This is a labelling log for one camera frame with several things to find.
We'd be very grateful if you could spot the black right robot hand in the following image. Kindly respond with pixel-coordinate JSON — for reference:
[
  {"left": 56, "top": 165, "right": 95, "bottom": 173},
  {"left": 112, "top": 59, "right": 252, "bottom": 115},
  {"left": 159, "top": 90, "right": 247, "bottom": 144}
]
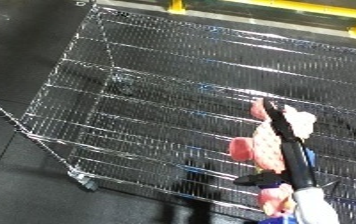
[{"left": 231, "top": 98, "right": 317, "bottom": 192}]

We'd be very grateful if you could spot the pink soft toy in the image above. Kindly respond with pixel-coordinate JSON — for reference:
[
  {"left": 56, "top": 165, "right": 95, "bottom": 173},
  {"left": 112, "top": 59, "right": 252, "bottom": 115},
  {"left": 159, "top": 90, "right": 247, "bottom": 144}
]
[{"left": 225, "top": 98, "right": 319, "bottom": 218}]

